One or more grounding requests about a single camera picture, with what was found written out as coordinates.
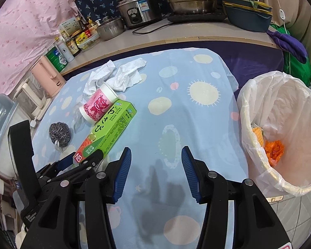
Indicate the large orange foam fruit net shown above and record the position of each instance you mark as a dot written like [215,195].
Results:
[258,136]

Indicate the orange plastic wrapper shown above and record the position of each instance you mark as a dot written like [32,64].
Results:
[274,151]

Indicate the grey plastic basin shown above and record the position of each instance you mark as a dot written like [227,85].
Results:
[1,124]

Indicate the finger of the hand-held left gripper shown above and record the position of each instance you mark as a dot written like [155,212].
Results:
[66,164]
[96,157]

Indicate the white-lined trash bin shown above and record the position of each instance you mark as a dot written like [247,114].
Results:
[295,103]

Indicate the silver rice cooker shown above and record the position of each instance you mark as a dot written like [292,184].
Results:
[138,10]

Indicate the dark glass bottle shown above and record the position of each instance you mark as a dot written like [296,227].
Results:
[83,25]

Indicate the clear plastic container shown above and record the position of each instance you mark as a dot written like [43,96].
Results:
[89,44]

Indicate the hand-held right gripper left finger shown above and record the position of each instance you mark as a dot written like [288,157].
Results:
[121,176]

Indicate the purple cloth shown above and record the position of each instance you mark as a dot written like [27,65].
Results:
[290,46]

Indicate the steel wool scrubber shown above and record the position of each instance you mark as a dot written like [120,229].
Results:
[60,132]

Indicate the blue planet print tablecloth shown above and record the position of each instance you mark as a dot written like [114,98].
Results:
[171,109]

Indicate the white cardboard box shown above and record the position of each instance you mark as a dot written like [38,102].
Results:
[68,26]

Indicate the pink white paper cup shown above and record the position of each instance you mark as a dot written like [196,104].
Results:
[98,103]

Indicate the green cardboard box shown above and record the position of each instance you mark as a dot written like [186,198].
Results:
[111,129]

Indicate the white bottle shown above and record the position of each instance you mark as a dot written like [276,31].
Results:
[64,50]

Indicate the dark blue basin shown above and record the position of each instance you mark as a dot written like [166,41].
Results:
[248,19]

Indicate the black induction cooker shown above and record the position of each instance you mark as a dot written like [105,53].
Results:
[197,18]

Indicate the green canister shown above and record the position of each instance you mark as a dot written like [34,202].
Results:
[55,59]

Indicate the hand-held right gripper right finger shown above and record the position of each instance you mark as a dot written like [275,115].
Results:
[190,176]

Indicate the stainless steel bowl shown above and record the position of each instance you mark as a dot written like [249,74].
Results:
[110,29]

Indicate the pink electric kettle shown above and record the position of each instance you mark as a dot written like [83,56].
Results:
[48,77]

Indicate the dark soy sauce bottle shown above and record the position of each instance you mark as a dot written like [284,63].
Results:
[72,46]

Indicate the beige curtain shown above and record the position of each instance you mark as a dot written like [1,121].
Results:
[300,5]

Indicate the green plastic bag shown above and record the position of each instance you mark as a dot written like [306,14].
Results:
[307,70]

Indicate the yellow seasoning packet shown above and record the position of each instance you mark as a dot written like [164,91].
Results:
[85,36]

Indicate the white power plug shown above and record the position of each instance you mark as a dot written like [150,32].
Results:
[33,123]

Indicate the dark purple table skirt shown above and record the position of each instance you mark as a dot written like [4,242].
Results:
[256,67]

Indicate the yellow cap bottle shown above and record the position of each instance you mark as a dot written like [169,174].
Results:
[92,25]

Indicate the clear plastic film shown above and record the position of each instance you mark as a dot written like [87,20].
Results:
[79,120]

